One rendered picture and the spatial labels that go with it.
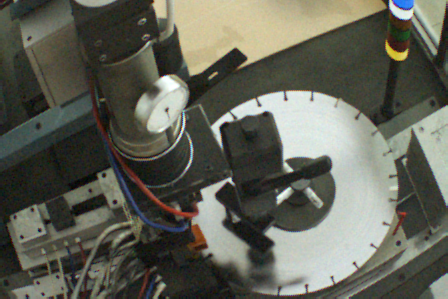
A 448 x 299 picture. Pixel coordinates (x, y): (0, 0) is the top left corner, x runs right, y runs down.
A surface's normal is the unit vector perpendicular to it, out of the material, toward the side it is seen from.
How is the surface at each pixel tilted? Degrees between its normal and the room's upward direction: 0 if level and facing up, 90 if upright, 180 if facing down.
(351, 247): 0
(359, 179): 0
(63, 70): 90
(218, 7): 0
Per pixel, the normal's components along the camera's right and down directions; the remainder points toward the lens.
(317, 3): -0.07, -0.45
